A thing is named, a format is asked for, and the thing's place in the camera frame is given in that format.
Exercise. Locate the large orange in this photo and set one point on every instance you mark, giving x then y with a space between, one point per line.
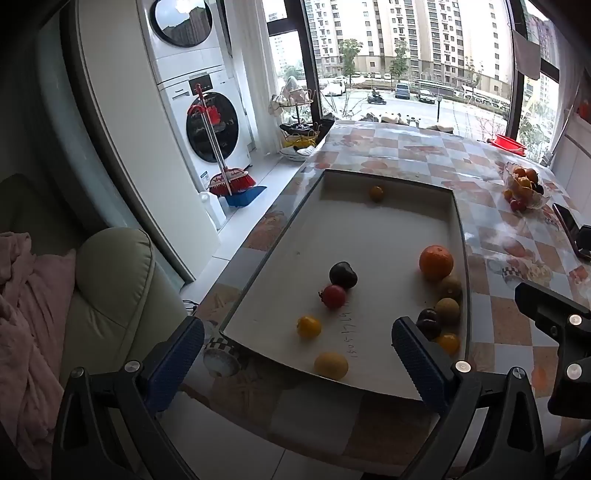
436 262

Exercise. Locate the pink blanket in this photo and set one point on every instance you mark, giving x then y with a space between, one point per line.
27 314

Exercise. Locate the yellow tomato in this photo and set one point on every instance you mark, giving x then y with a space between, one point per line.
309 326
448 343
331 365

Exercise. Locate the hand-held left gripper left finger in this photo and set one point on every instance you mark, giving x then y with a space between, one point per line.
178 360

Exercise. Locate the blue dustpan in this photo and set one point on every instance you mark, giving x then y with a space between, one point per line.
244 197

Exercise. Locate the black phone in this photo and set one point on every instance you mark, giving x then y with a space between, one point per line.
570 226

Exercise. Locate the white side cabinet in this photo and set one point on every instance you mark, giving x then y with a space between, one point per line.
579 161

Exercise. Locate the white washing machine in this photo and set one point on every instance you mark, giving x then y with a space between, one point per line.
231 152

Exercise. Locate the hanging grey cloth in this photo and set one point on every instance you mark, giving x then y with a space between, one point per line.
526 55

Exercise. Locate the white plastic jug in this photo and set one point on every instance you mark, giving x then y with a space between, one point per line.
210 207

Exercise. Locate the red plastic basin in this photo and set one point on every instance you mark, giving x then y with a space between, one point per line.
508 143

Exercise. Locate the red container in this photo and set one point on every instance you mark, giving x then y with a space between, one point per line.
584 110

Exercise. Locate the glass bowl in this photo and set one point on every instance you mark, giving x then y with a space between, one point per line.
541 199

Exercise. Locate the tall white cabinet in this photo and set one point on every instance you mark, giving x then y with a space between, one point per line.
129 138

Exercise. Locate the tan longan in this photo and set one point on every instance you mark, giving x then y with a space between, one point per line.
376 193
447 309
450 287

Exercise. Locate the red broom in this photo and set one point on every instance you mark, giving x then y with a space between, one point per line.
228 180

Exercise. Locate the dark parked van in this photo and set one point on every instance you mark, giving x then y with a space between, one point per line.
401 90

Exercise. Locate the white parked car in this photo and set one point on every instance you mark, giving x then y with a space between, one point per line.
333 86

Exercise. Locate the small mandarin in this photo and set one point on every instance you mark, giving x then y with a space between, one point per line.
524 183
519 172
532 175

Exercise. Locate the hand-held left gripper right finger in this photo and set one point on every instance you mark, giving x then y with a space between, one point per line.
418 364

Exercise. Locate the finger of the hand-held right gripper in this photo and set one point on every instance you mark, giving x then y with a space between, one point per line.
538 302

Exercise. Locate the white tumble dryer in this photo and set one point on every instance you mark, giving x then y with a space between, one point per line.
184 27

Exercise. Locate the dark parked car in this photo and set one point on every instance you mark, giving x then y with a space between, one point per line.
425 95

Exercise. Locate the white shallow tray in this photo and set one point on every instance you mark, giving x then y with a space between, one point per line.
369 240

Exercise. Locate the white curtain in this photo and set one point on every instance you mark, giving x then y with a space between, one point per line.
249 69

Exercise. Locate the pale green leather sofa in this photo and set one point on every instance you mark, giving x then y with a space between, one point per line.
115 277

